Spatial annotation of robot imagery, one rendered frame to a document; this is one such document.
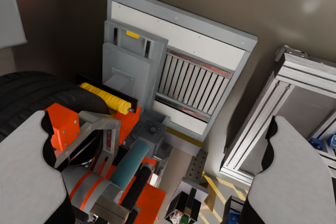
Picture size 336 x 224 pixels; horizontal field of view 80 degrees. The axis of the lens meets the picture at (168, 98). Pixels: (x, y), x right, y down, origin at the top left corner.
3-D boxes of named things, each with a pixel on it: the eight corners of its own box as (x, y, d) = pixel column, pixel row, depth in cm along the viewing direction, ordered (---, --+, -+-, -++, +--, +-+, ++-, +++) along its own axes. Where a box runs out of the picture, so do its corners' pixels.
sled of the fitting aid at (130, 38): (113, 17, 117) (103, 21, 110) (169, 39, 112) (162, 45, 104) (110, 84, 149) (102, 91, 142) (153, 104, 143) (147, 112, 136)
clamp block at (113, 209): (100, 193, 54) (87, 212, 50) (130, 210, 53) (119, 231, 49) (100, 201, 58) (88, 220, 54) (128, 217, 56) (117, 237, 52)
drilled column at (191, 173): (196, 147, 163) (179, 193, 131) (208, 152, 161) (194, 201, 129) (193, 154, 169) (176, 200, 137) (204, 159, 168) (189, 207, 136)
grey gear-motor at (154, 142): (124, 87, 145) (92, 117, 119) (177, 111, 139) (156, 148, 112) (122, 105, 157) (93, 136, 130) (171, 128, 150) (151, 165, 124)
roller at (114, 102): (82, 77, 95) (73, 83, 91) (137, 102, 91) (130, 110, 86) (82, 87, 99) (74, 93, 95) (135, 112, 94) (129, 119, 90)
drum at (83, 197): (75, 154, 74) (43, 188, 64) (126, 181, 71) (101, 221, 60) (78, 173, 83) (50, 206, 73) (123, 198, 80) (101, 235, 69)
